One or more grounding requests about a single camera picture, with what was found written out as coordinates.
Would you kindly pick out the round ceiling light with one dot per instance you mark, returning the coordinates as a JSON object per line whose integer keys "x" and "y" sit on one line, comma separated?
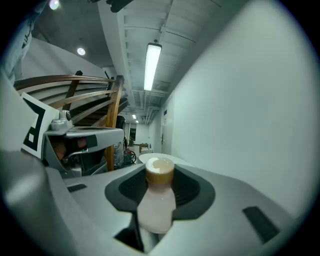
{"x": 81, "y": 51}
{"x": 54, "y": 4}

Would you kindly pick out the white door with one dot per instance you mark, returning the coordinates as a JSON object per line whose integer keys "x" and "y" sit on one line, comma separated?
{"x": 166, "y": 135}

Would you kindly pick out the light blue shirt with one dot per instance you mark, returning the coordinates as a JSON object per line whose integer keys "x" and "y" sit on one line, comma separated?
{"x": 20, "y": 45}

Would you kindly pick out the long ceiling light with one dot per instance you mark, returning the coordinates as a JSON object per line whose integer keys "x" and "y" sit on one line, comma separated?
{"x": 152, "y": 65}

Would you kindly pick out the cardboard box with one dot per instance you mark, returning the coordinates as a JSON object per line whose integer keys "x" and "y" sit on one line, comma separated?
{"x": 144, "y": 148}

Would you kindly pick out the small blue wall sign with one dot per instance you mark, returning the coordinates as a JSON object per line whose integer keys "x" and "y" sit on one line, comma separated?
{"x": 165, "y": 112}

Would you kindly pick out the plastic-wrapped black bundle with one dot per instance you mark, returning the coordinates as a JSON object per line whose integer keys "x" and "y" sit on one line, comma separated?
{"x": 119, "y": 155}

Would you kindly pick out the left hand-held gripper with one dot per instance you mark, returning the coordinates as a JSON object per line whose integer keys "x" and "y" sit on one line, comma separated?
{"x": 32, "y": 120}

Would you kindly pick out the small bottle with gold cap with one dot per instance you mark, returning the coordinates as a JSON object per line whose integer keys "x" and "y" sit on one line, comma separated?
{"x": 156, "y": 210}

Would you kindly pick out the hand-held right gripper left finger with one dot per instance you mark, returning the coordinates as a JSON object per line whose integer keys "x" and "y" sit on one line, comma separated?
{"x": 50, "y": 212}

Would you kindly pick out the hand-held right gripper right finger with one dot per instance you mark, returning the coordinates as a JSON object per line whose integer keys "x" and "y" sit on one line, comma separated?
{"x": 225, "y": 200}

